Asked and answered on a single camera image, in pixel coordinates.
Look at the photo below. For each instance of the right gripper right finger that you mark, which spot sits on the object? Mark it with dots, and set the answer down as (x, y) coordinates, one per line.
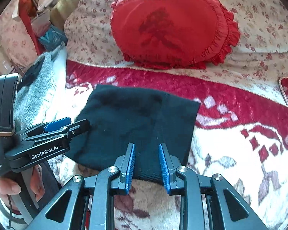
(182, 181)

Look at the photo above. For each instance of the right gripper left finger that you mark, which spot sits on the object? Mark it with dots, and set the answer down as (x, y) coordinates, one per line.
(115, 180)

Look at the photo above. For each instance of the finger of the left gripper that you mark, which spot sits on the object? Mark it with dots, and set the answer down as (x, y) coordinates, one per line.
(56, 125)
(78, 127)

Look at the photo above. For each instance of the black knit pants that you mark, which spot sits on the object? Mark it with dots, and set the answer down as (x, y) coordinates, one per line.
(145, 117)

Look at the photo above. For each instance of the person's left hand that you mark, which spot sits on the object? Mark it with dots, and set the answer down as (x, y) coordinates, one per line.
(10, 187)

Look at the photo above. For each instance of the grey fleece jacket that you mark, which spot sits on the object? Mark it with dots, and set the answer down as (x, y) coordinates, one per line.
(49, 97)

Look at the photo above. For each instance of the small black garment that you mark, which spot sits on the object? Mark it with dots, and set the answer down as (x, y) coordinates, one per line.
(31, 75)

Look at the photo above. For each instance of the red and white plush blanket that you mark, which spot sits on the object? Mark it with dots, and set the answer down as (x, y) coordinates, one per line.
(237, 133)

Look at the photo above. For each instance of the teal patterned bag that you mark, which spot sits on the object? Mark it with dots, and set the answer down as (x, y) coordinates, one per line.
(53, 38)

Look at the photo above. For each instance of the red heart ruffled pillow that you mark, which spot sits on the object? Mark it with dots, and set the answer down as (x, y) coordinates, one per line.
(173, 34)

